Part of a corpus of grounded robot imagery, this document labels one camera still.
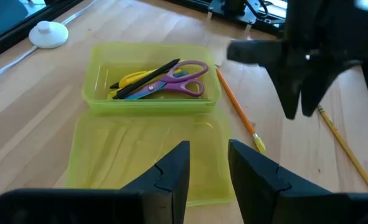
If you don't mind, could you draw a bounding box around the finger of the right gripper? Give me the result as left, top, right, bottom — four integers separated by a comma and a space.
300, 58, 364, 118
226, 39, 303, 121

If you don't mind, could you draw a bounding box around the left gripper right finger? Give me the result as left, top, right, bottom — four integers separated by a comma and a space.
229, 139, 368, 224

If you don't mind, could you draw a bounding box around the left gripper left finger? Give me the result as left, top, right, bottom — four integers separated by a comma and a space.
0, 140, 191, 224

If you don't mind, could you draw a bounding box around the orange pencil yellow eraser cap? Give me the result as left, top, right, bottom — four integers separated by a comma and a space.
215, 66, 267, 154

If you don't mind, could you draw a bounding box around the yellow-green plastic supply box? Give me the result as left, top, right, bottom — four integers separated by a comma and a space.
67, 42, 236, 207

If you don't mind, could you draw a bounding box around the yellow wooden pencil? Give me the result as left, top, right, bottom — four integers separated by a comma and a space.
316, 105, 368, 194

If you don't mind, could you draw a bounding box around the yellow highlighter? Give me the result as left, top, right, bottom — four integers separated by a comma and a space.
110, 68, 159, 91

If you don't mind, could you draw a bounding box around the thick black marker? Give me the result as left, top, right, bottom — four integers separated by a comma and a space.
112, 58, 181, 100

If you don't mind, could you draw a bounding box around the white round puck with knob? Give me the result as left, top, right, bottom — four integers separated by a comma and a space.
28, 21, 69, 50

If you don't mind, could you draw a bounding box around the white cable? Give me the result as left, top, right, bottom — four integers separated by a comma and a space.
0, 0, 97, 90

